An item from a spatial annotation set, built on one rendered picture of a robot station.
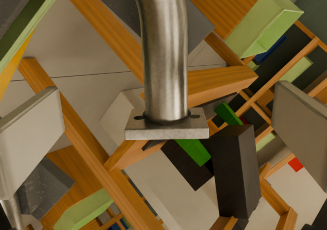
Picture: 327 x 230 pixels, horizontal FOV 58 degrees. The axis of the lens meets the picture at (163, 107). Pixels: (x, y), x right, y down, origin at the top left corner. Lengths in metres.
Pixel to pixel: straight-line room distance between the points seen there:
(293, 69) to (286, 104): 5.30
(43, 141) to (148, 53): 0.08
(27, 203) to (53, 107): 0.10
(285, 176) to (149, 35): 6.32
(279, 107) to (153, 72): 0.08
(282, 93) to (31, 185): 0.19
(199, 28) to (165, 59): 0.06
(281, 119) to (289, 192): 6.41
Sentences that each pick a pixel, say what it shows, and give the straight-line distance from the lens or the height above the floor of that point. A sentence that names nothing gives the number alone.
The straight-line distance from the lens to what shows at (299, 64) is 5.45.
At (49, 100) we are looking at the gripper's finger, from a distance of 0.18.
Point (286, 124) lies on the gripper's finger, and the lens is 0.17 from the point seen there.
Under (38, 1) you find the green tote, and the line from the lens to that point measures 0.37.
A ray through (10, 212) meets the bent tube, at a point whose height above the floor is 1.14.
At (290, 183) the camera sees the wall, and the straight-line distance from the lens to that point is 6.51.
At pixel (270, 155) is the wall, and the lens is 6.38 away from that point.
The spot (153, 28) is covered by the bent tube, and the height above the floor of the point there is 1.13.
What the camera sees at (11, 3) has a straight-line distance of 0.26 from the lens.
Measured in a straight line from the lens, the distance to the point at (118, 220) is 5.92.
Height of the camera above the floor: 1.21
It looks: 14 degrees down
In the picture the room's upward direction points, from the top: 139 degrees clockwise
